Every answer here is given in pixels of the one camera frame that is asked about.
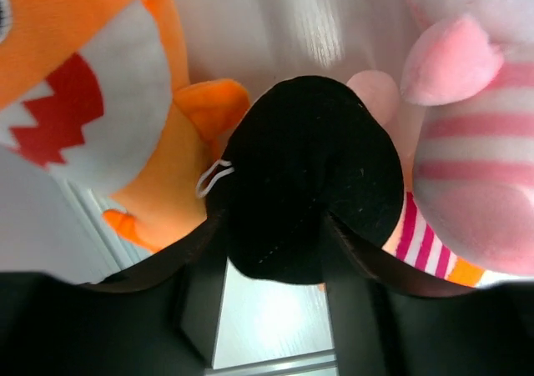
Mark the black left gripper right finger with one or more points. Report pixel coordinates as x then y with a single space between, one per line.
388 318

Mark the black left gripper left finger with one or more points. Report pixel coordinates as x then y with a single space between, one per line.
159 317

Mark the black-haired boy doll plush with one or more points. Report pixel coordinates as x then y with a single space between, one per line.
310 147

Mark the pink striped plush left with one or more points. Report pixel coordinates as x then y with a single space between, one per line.
471 69

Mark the orange shark plush left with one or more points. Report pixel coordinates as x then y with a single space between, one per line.
97 92

